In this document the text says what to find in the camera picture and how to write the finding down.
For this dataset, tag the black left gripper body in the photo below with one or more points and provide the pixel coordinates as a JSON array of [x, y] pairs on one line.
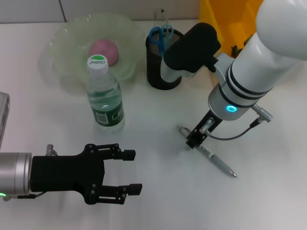
[[64, 173]]

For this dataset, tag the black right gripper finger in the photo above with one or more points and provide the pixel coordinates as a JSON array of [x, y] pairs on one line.
[[193, 143]]

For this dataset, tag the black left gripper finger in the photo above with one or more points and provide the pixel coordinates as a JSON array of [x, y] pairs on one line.
[[129, 155], [135, 189]]

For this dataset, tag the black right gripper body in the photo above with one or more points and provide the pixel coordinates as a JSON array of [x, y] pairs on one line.
[[211, 119]]

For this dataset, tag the grey ballpoint pen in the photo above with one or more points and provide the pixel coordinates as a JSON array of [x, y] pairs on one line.
[[220, 164]]

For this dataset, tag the clear green-label water bottle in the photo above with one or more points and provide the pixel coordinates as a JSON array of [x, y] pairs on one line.
[[105, 105]]

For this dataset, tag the green plastic wrapper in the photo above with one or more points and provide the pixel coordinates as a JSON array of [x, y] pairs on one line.
[[236, 50]]

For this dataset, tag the blue scissors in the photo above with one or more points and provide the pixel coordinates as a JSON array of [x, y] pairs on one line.
[[156, 39]]

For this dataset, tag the pink peach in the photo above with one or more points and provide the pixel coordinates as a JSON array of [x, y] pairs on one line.
[[104, 49]]

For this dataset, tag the clear plastic ruler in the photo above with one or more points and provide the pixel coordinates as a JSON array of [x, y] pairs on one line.
[[161, 16]]

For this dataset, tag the black mesh pen holder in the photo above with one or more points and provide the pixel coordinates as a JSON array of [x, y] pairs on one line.
[[153, 69]]

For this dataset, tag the pale green glass fruit plate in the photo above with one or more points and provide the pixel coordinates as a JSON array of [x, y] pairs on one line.
[[69, 40]]

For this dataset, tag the silver right gripper connector stub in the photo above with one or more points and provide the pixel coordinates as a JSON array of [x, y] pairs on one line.
[[206, 125]]

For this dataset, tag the silver gripper connector stub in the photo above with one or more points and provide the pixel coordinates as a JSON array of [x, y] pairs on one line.
[[206, 125], [51, 149]]

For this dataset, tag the silver left gripper connector stub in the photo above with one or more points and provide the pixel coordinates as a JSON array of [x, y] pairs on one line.
[[51, 149]]

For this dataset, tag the yellow plastic bin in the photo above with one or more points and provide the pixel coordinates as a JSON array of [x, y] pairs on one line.
[[230, 14]]

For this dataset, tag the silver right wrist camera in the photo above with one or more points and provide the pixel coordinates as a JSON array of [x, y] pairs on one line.
[[192, 52]]

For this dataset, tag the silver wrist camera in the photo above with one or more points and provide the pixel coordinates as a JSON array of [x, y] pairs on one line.
[[4, 119], [192, 52]]

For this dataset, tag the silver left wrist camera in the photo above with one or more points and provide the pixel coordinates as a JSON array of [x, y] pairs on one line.
[[4, 119]]

